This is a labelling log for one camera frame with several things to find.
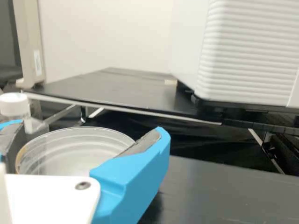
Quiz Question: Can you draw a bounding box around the petri dish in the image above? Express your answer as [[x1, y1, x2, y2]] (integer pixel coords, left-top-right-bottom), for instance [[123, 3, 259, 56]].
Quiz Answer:
[[15, 126, 137, 175]]

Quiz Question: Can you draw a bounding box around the black platform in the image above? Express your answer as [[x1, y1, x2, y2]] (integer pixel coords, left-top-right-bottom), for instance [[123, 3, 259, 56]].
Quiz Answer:
[[137, 154, 299, 224], [21, 67, 225, 128]]

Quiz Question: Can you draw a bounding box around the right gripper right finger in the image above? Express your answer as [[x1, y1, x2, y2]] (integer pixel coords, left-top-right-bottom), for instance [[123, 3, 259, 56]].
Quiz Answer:
[[89, 126, 171, 224]]

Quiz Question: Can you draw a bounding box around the incubator door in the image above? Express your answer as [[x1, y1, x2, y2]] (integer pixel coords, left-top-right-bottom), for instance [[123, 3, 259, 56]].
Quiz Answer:
[[195, 0, 299, 108]]

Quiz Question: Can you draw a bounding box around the white incubator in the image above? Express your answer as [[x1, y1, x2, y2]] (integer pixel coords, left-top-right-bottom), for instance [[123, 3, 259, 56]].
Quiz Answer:
[[168, 0, 211, 94]]

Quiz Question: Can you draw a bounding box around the white-capped bottle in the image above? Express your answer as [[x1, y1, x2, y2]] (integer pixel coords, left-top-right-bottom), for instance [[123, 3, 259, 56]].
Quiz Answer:
[[0, 92, 50, 135]]

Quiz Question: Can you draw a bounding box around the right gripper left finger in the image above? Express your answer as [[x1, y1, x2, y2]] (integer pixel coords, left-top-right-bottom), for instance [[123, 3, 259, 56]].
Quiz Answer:
[[0, 119, 25, 162]]

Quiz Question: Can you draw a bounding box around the cream microscope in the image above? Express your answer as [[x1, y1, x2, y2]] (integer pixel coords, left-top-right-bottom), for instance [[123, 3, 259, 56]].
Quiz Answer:
[[10, 0, 47, 89]]

